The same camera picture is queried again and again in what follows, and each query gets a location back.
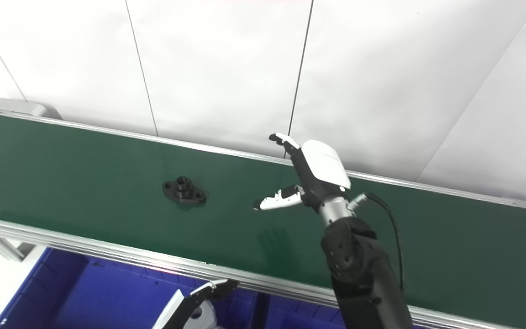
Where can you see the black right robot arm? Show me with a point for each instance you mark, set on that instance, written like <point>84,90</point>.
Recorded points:
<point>363,274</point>

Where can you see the grey conveyor end housing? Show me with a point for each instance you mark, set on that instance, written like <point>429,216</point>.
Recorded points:
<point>23,107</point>

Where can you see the blue plastic bin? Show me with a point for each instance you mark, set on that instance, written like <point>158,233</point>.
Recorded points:
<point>299,317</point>
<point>85,297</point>

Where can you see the black flanged metal part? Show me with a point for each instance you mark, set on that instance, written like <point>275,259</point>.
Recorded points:
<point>184,191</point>

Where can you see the aluminium conveyor support leg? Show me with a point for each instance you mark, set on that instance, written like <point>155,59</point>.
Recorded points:
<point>2,246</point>

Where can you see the white cylindrical plastic part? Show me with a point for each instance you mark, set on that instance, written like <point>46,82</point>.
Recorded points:
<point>206,319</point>

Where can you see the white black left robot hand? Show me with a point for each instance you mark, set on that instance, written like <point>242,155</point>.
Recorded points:
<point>171,313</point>

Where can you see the green conveyor belt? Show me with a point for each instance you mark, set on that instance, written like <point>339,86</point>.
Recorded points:
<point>130,258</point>
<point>107,183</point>

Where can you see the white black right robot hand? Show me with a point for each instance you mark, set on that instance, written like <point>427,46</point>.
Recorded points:
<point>322,167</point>

